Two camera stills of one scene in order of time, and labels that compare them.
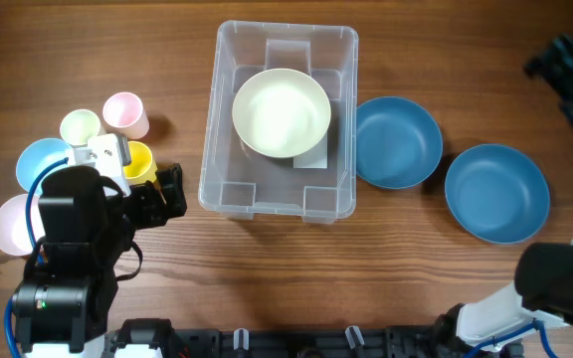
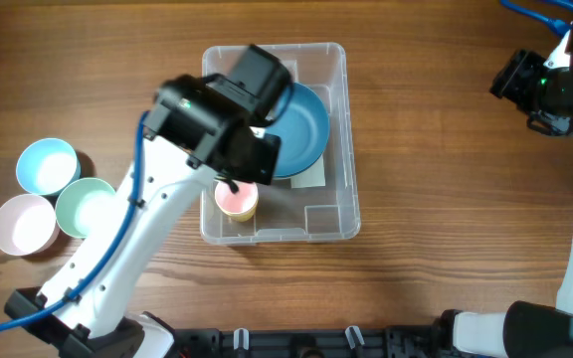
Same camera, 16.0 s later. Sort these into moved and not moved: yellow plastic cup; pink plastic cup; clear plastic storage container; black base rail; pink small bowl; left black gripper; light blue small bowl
Moved: yellow plastic cup; pink plastic cup; left black gripper; clear plastic storage container
Not moved: light blue small bowl; pink small bowl; black base rail
